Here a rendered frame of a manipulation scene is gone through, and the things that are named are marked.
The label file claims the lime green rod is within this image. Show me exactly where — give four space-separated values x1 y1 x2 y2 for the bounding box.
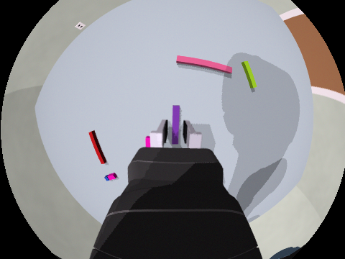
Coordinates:
241 61 257 88

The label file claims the pink rod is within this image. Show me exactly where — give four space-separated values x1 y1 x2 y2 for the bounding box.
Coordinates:
176 55 232 74

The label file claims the purple rod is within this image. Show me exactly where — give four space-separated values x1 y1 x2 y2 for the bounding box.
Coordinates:
172 105 180 145

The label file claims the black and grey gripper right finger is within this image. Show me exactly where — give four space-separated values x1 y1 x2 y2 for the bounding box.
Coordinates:
183 120 203 148

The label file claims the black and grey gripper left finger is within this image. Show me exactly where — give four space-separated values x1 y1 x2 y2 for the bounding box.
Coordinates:
150 119 167 147

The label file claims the red rod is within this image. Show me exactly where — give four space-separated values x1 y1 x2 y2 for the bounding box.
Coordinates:
89 131 106 164

